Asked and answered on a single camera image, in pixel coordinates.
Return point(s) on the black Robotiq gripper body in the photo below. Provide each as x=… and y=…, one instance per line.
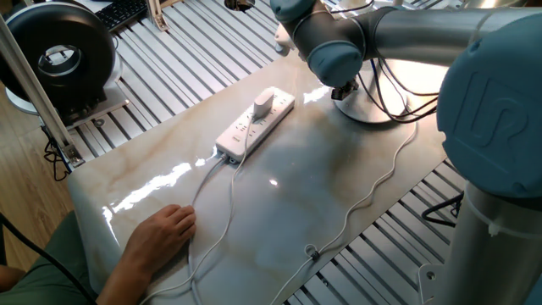
x=349, y=87

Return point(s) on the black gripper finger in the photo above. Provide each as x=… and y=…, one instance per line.
x=339, y=94

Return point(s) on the white power adapter plug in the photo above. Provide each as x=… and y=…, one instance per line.
x=263, y=101

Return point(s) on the white power strip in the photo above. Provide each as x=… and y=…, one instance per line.
x=254, y=127

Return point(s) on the grey blue UR5 robot arm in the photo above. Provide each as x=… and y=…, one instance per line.
x=487, y=106

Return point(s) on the person's bare hand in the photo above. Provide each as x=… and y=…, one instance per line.
x=163, y=237

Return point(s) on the white marble pattern slab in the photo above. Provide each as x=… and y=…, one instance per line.
x=275, y=203

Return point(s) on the black computer keyboard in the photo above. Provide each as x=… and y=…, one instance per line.
x=123, y=14

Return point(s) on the person's green garment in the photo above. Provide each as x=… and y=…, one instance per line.
x=63, y=245

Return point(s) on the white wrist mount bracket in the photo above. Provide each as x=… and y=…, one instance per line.
x=281, y=42

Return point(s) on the short aluminium upright bracket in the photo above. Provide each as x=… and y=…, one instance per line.
x=157, y=14

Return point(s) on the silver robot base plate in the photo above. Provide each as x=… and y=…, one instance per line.
x=427, y=281

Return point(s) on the aluminium frame post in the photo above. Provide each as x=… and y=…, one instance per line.
x=34, y=89

